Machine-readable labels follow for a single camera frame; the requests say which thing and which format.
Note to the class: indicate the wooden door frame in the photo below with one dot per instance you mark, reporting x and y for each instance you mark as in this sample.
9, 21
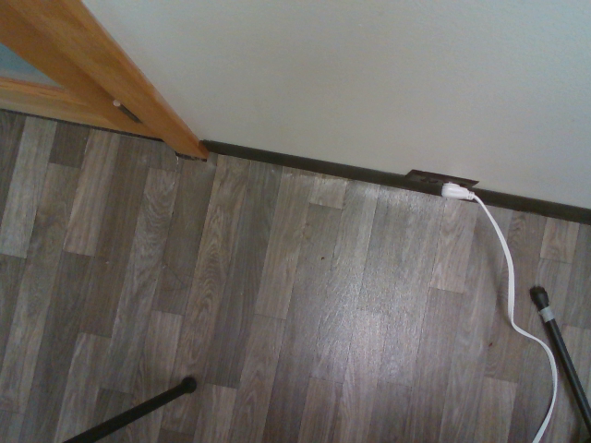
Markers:
115, 69

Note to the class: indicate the wooden door with glass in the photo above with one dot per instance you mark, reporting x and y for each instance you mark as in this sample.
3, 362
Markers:
32, 90

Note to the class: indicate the dark wall outlet plate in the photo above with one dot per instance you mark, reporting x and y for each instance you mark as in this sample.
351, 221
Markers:
431, 177

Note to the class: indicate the black tripod leg with tape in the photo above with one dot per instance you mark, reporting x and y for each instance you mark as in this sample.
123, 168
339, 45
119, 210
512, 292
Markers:
561, 350

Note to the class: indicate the dark baseboard strip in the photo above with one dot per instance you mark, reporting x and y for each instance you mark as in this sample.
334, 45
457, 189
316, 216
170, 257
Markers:
323, 167

